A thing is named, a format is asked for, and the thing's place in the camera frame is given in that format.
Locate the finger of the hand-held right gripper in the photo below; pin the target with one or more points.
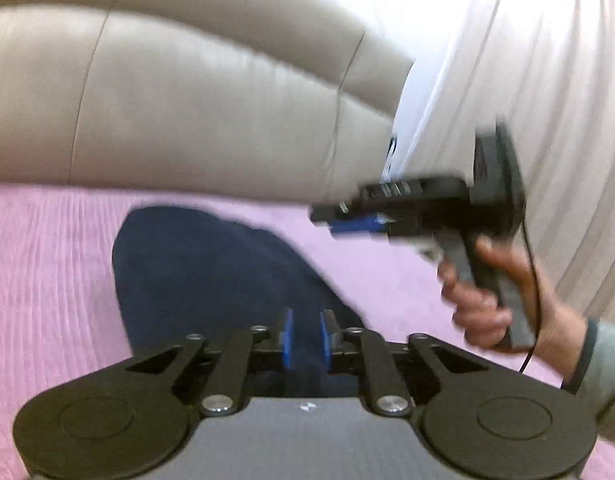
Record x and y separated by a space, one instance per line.
355 224

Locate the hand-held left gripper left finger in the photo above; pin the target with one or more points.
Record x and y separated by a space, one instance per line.
287 336

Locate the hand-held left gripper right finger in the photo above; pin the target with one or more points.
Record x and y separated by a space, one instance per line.
326 337

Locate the dark navy striped hoodie jacket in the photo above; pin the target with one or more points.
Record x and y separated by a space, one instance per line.
212 280

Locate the person's right forearm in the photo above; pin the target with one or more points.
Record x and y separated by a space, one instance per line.
605 375

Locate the person's right hand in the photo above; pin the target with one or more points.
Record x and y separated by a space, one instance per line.
552 320

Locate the cream curtain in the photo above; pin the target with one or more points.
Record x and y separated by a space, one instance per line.
562 60

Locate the beige leather headboard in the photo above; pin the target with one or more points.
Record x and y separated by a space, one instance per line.
187 85

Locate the pink quilted bed cover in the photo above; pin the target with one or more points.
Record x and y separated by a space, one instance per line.
52 270

